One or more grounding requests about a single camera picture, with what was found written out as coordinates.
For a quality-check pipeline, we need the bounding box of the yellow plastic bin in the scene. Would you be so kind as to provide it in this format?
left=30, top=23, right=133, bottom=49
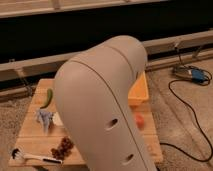
left=128, top=73, right=149, bottom=106

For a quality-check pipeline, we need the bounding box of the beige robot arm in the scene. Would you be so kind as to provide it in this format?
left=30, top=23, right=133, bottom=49
left=54, top=36, right=157, bottom=171

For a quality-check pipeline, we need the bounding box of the black power cable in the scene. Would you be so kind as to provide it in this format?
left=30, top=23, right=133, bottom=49
left=159, top=46, right=213, bottom=163

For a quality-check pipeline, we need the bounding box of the brown grape bunch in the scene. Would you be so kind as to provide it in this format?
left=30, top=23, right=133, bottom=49
left=51, top=137, right=74, bottom=160

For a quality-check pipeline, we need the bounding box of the white round container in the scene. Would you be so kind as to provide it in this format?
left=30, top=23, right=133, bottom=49
left=53, top=112, right=63, bottom=126

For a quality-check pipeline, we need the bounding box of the blue power adapter box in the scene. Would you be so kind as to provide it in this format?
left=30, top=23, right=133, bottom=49
left=171, top=65, right=208, bottom=84

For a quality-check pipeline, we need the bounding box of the white dish brush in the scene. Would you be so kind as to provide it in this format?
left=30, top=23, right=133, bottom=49
left=11, top=148, right=63, bottom=164

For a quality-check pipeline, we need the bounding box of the blue grey crumpled cloth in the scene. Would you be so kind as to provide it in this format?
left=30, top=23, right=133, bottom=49
left=36, top=109, right=54, bottom=134

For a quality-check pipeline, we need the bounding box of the green chili pepper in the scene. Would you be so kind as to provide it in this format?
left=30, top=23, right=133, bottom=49
left=40, top=88, right=53, bottom=109

